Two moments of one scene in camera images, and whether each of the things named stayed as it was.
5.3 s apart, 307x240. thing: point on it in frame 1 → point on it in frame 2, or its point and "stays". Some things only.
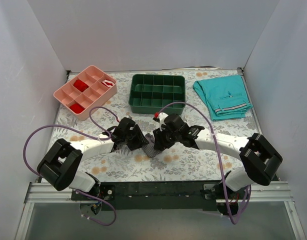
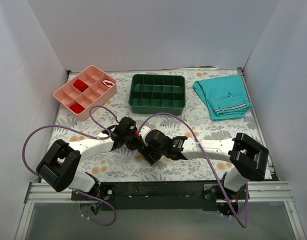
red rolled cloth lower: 77,108 stays
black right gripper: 161,139 → 147,154
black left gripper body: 136,136 stays
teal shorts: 226,98 stays
